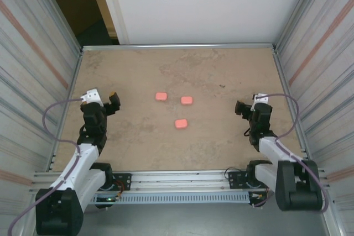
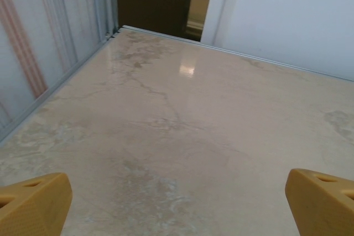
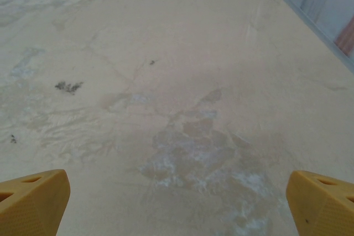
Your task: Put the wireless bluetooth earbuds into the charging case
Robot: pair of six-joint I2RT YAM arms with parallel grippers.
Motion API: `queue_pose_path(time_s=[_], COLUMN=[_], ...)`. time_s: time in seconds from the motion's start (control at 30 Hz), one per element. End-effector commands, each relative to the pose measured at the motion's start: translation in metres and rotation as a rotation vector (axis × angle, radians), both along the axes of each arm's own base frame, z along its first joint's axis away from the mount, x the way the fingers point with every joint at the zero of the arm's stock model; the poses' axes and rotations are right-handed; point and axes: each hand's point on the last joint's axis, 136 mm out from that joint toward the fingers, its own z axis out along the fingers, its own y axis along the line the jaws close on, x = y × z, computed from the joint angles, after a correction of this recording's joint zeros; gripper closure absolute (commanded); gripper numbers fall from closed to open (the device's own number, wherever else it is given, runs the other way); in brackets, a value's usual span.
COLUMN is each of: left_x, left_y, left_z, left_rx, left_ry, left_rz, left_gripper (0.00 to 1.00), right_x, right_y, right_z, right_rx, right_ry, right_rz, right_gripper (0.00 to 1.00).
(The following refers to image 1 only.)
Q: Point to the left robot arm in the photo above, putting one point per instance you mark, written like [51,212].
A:
[58,214]

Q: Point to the aluminium side rail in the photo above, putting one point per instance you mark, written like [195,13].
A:
[280,67]
[76,67]

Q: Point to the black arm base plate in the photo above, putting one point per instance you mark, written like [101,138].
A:
[124,180]
[236,179]

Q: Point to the pink earbud charging case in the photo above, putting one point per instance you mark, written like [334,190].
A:
[181,124]
[161,97]
[186,100]

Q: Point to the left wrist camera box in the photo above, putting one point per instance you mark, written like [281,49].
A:
[91,97]

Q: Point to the aluminium mounting rail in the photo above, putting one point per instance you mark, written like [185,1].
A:
[179,180]

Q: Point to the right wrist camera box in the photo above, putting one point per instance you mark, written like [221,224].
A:
[260,98]

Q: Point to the aluminium frame post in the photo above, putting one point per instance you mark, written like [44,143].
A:
[61,12]
[294,12]

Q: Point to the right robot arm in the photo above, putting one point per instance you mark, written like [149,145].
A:
[298,191]

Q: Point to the aluminium frame bar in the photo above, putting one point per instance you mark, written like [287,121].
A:
[166,47]

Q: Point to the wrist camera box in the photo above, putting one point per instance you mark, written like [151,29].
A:
[91,97]
[260,98]

